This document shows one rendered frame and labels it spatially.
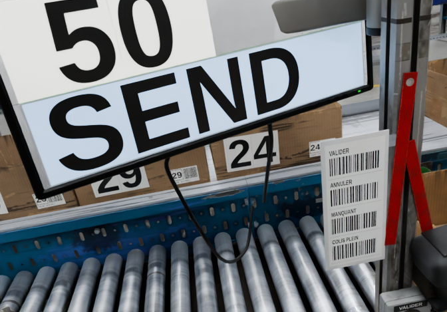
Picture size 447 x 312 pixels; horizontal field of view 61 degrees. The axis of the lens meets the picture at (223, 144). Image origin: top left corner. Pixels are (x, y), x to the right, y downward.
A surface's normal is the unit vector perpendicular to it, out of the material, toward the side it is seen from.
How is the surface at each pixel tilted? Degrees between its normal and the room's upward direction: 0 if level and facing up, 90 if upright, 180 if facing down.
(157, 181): 91
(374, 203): 90
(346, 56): 86
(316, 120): 90
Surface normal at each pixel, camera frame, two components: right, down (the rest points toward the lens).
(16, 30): 0.44, 0.24
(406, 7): 0.12, 0.39
